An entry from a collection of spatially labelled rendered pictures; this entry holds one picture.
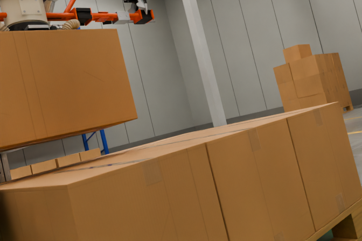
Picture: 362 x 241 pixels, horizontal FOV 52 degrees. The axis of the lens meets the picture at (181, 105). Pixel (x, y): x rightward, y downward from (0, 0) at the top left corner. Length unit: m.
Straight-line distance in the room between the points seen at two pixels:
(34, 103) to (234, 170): 0.75
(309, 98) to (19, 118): 7.26
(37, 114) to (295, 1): 10.38
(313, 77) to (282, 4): 3.99
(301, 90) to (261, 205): 7.18
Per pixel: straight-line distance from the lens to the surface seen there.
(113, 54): 1.59
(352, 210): 1.61
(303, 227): 1.33
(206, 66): 4.56
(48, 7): 2.30
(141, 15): 1.96
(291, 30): 11.40
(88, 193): 0.80
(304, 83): 8.22
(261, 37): 11.91
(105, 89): 1.53
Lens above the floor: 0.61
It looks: 3 degrees up
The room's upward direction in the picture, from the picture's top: 14 degrees counter-clockwise
